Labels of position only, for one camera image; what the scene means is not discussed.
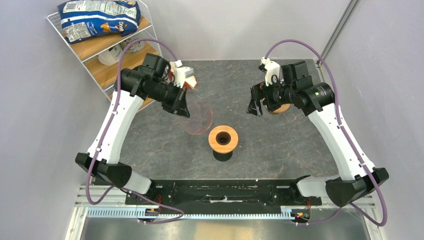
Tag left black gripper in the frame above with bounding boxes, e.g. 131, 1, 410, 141
148, 81, 191, 119

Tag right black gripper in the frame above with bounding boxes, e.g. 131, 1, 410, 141
246, 75, 296, 116

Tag wooden ring stand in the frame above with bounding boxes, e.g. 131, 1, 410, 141
266, 103, 292, 115
208, 125, 239, 154

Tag orange white filter box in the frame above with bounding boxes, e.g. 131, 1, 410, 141
167, 62, 199, 90

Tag red black dripper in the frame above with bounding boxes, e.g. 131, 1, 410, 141
212, 151, 233, 162

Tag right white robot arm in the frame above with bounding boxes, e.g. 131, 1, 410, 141
247, 58, 389, 207

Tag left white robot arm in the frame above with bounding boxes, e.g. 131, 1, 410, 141
75, 53, 195, 205

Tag white plastic jug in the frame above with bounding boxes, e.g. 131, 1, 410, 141
97, 44, 123, 66

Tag blue Doritos chip bag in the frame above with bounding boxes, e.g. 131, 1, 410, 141
57, 0, 142, 44

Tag white wire wooden shelf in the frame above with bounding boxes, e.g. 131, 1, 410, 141
46, 0, 157, 101

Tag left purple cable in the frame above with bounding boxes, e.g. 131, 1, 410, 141
85, 37, 185, 225

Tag purple cable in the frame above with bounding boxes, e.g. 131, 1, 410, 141
85, 37, 185, 225
264, 39, 388, 228

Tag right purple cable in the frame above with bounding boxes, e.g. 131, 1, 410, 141
264, 39, 388, 228

